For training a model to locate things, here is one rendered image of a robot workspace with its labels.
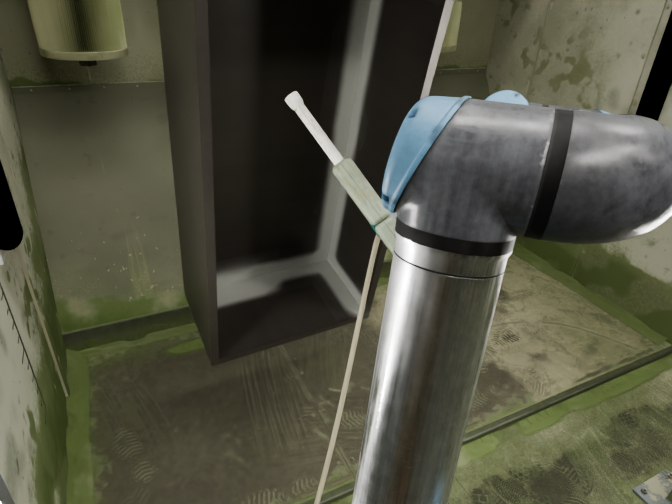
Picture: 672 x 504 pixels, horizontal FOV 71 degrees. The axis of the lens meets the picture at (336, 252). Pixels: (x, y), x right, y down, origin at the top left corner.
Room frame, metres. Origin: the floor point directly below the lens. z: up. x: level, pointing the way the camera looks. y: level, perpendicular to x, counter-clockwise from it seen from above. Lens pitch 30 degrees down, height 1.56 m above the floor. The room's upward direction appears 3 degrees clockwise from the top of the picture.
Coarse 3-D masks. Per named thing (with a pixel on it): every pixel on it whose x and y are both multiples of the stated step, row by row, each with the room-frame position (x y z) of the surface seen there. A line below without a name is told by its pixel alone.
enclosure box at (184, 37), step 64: (192, 0) 0.96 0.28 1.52; (256, 0) 1.39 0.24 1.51; (320, 0) 1.48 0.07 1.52; (384, 0) 1.50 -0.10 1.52; (448, 0) 1.24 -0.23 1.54; (192, 64) 1.01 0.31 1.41; (256, 64) 1.42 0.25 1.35; (320, 64) 1.53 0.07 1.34; (384, 64) 1.48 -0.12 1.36; (192, 128) 1.06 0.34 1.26; (256, 128) 1.46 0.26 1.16; (384, 128) 1.45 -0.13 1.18; (192, 192) 1.13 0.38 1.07; (256, 192) 1.51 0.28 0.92; (320, 192) 1.64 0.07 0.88; (192, 256) 1.23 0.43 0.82; (256, 256) 1.56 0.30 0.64; (320, 256) 1.72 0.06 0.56; (384, 256) 1.39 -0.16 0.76; (256, 320) 1.36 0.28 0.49; (320, 320) 1.40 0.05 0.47
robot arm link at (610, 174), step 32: (576, 128) 0.38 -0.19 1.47; (608, 128) 0.38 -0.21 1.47; (640, 128) 0.39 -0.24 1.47; (576, 160) 0.36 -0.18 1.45; (608, 160) 0.36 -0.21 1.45; (640, 160) 0.36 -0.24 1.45; (576, 192) 0.35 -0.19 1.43; (608, 192) 0.35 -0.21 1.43; (640, 192) 0.36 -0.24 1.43; (576, 224) 0.35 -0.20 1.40; (608, 224) 0.35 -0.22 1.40; (640, 224) 0.36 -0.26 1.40
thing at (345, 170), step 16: (288, 96) 1.02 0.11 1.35; (304, 112) 1.01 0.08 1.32; (320, 128) 1.00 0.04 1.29; (320, 144) 0.99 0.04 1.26; (336, 160) 0.97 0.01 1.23; (352, 160) 0.97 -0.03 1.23; (336, 176) 0.96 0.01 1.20; (352, 176) 0.95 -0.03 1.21; (352, 192) 0.93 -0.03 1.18; (368, 192) 0.93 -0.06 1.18; (368, 208) 0.92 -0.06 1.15; (384, 208) 0.92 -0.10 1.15; (384, 224) 0.91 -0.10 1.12; (384, 240) 0.90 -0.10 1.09
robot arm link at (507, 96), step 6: (504, 90) 0.96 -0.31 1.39; (510, 90) 0.96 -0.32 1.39; (492, 96) 0.95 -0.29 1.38; (498, 96) 0.95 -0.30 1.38; (504, 96) 0.95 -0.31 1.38; (510, 96) 0.94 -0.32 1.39; (516, 96) 0.94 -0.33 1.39; (522, 96) 0.93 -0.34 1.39; (510, 102) 0.93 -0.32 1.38; (516, 102) 0.93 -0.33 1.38; (522, 102) 0.92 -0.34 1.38; (528, 102) 0.95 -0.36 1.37
